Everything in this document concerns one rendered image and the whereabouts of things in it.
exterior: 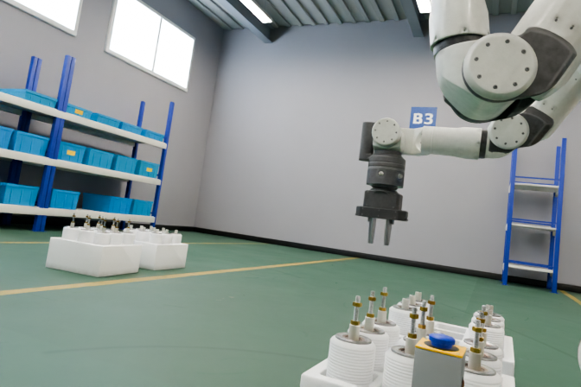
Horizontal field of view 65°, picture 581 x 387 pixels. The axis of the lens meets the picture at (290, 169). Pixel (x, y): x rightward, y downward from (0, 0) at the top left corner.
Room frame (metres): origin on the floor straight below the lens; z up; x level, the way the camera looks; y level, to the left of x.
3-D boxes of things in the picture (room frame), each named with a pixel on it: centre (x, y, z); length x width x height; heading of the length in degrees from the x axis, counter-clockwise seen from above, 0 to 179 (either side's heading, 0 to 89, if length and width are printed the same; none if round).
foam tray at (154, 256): (3.51, 0.96, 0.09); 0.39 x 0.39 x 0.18; 69
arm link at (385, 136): (1.09, -0.21, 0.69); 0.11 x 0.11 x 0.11; 69
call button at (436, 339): (0.75, -0.27, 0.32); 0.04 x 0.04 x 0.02
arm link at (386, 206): (1.09, -0.23, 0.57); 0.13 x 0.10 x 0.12; 64
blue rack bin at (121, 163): (6.09, 2.36, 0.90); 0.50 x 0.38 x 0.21; 67
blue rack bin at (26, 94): (4.84, 2.91, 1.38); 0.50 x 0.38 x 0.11; 66
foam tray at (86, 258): (2.97, 1.15, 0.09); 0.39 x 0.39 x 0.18; 73
